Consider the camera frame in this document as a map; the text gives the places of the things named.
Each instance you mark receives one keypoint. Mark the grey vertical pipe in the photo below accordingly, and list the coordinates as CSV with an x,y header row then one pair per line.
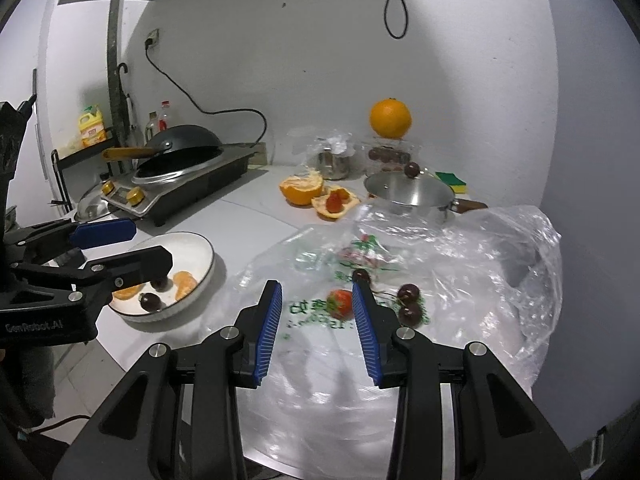
x,y
115,60

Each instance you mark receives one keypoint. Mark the black umbrella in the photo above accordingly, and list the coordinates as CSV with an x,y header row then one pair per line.
x,y
125,105

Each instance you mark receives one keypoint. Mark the green yellow sponge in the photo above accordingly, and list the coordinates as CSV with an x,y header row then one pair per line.
x,y
452,182

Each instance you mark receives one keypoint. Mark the orange segment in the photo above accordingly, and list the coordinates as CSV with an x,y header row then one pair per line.
x,y
185,285
127,291

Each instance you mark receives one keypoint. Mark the wall socket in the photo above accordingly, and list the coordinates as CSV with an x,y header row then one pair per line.
x,y
153,36

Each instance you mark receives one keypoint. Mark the dark red cherry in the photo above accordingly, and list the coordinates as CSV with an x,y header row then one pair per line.
x,y
412,169
160,284
411,315
151,302
361,275
409,292

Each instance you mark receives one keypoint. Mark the orange peel piece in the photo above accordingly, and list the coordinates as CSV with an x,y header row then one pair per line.
x,y
320,210

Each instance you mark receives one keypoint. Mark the glass pot lid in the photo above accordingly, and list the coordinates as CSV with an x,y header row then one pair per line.
x,y
92,207

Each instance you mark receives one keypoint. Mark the yellow detergent bottle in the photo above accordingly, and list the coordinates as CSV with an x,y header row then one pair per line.
x,y
92,130

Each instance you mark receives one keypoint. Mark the peeled orange half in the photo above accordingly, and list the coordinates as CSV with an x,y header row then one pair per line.
x,y
300,191

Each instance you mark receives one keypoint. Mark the red cap bottle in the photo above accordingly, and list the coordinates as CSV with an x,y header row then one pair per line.
x,y
164,116

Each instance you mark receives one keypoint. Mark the induction cooker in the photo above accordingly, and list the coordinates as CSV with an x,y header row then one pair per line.
x,y
200,180

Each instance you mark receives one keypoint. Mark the white plate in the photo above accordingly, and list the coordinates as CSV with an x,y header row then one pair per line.
x,y
190,255

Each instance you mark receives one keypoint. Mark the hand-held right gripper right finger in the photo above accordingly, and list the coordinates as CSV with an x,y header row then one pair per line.
x,y
367,340

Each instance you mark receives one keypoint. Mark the whole orange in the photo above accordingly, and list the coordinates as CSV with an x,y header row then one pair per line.
x,y
390,117

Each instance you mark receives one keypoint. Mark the small steel pot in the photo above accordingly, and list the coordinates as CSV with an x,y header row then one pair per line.
x,y
335,165

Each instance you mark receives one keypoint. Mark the dark grey cloth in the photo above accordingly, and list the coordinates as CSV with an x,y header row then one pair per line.
x,y
30,385

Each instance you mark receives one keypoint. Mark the large clear plastic bag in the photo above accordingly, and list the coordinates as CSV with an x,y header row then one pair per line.
x,y
475,260

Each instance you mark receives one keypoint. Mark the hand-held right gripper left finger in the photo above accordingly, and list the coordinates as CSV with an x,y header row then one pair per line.
x,y
267,330

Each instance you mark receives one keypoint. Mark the black metal rack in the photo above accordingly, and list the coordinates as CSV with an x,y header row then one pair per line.
x,y
60,180

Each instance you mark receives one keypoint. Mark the small clear plastic bag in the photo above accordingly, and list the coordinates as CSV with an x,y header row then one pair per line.
x,y
305,147

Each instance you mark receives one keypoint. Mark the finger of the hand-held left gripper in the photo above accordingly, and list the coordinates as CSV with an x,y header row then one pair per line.
x,y
145,262
105,232

